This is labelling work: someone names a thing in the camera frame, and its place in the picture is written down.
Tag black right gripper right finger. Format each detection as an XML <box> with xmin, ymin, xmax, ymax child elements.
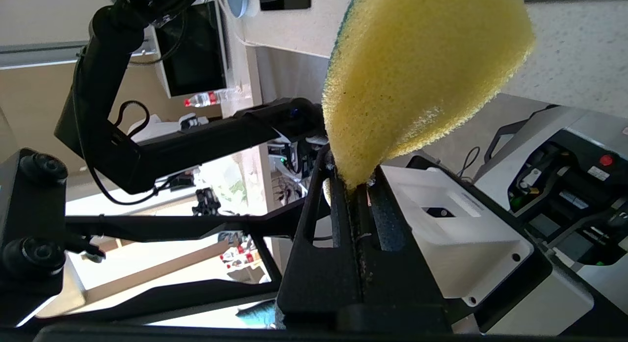
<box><xmin>357</xmin><ymin>166</ymin><xmax>452</xmax><ymax>333</ymax></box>

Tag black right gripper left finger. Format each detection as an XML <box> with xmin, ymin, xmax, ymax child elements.
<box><xmin>276</xmin><ymin>147</ymin><xmax>364</xmax><ymax>331</ymax></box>

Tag yellow green sponge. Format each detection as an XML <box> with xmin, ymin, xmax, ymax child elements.
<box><xmin>321</xmin><ymin>0</ymin><xmax>535</xmax><ymax>190</ymax></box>

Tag teal bowl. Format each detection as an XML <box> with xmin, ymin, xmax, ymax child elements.
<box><xmin>225</xmin><ymin>0</ymin><xmax>252</xmax><ymax>18</ymax></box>

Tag white black robot base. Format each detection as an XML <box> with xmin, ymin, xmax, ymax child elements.
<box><xmin>473</xmin><ymin>104</ymin><xmax>628</xmax><ymax>316</ymax></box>

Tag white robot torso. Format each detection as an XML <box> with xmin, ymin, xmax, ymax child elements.
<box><xmin>380</xmin><ymin>156</ymin><xmax>595</xmax><ymax>335</ymax></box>

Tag plastic bottle red cap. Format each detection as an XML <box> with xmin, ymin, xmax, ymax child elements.
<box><xmin>220</xmin><ymin>248</ymin><xmax>256</xmax><ymax>268</ymax></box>

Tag plastic bottle red label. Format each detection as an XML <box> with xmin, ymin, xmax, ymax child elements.
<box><xmin>184</xmin><ymin>88</ymin><xmax>237</xmax><ymax>108</ymax></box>

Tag thin black cable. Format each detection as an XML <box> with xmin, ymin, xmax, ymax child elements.
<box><xmin>456</xmin><ymin>146</ymin><xmax>482</xmax><ymax>180</ymax></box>

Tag black screen white frame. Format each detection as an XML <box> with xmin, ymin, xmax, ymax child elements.
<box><xmin>153</xmin><ymin>0</ymin><xmax>230</xmax><ymax>99</ymax></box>

